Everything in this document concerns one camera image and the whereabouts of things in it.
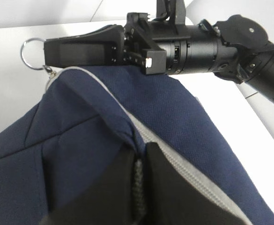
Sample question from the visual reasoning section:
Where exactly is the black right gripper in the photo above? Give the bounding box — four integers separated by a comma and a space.
44, 13, 237, 75

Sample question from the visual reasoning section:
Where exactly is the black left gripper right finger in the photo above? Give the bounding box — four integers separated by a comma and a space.
145, 142, 251, 225

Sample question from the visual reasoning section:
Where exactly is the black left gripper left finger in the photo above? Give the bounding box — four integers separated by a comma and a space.
40, 150, 135, 225

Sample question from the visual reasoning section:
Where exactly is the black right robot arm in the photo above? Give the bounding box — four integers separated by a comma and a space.
44, 13, 274, 104

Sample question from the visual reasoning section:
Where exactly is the navy blue lunch bag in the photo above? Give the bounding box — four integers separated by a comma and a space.
0, 65, 274, 225

